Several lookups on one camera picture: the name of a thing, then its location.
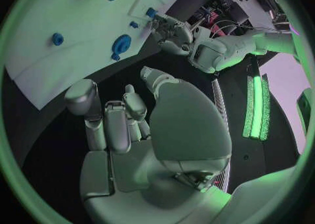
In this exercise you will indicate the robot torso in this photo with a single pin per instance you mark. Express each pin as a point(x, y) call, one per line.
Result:
point(236, 121)

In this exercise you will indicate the white task board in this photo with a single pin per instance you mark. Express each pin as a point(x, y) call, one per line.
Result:
point(73, 17)

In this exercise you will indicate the glowing light bar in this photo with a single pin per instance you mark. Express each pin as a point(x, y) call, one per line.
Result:
point(257, 100)

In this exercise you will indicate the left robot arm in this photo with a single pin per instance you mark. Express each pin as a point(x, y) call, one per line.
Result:
point(236, 48)

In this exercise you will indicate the small blue peg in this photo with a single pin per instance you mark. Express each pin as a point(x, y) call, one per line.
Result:
point(133, 24)

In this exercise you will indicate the cluttered equipment rack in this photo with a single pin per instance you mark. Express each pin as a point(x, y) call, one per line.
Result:
point(221, 1)

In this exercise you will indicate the blue gear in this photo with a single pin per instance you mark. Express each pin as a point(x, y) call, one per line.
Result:
point(121, 44)

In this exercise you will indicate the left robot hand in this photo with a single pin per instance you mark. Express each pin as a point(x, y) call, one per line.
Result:
point(176, 33)

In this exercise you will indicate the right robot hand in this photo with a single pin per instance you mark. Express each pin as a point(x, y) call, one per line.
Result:
point(189, 121)

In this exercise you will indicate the blue round plug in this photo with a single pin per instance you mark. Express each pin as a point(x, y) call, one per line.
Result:
point(57, 39)

